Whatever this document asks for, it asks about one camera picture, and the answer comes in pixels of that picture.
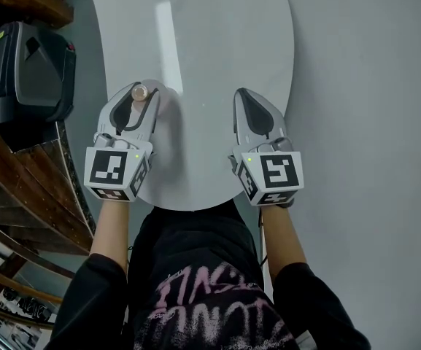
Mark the black white printed poster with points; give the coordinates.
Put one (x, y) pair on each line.
(27, 305)

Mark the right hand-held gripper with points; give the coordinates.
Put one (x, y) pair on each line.
(279, 171)

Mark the person's right forearm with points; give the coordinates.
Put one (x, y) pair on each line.
(283, 239)

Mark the black grey machine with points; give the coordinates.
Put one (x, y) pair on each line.
(31, 71)

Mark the white kidney-shaped table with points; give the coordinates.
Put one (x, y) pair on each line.
(214, 49)

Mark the black printed sweatshirt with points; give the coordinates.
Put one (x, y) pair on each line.
(203, 305)

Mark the person's left forearm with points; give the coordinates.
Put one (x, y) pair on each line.
(109, 232)

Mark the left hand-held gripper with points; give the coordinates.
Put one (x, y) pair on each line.
(111, 168)

